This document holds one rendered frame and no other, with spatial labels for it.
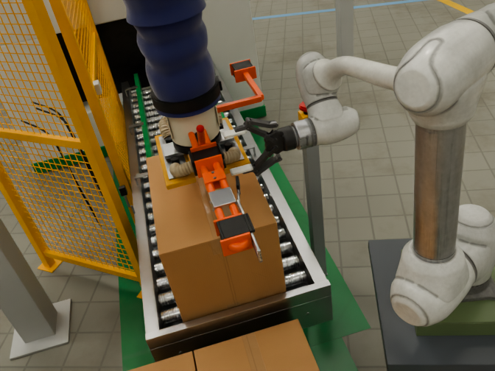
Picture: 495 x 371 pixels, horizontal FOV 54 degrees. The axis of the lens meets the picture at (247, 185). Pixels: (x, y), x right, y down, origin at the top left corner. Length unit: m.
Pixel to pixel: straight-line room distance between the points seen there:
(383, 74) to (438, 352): 0.79
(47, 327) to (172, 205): 1.26
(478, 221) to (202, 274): 0.88
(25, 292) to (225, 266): 1.22
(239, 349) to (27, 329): 1.34
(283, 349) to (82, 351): 1.26
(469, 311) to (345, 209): 1.64
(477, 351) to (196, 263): 0.88
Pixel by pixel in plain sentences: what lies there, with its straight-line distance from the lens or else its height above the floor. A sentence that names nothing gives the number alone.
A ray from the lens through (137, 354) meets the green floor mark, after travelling 2.59.
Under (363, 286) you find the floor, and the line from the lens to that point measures 2.65.
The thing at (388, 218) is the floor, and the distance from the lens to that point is 3.02.
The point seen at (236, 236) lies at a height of 1.24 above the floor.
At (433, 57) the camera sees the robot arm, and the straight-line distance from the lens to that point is 0.95.
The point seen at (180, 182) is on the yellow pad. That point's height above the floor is 1.11.
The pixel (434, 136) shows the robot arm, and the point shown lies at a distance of 1.06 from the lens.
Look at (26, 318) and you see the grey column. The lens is 2.75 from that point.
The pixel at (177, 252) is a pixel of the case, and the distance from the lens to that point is 1.61.
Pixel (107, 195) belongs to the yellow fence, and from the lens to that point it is 2.32.
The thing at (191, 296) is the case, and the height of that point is 0.72.
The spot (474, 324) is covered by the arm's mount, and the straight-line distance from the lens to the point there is 1.56.
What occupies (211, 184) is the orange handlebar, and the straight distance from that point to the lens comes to 1.35.
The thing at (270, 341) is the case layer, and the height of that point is 0.54.
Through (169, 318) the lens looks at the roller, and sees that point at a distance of 1.96.
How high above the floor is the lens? 2.03
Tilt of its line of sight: 37 degrees down
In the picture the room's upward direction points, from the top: 10 degrees counter-clockwise
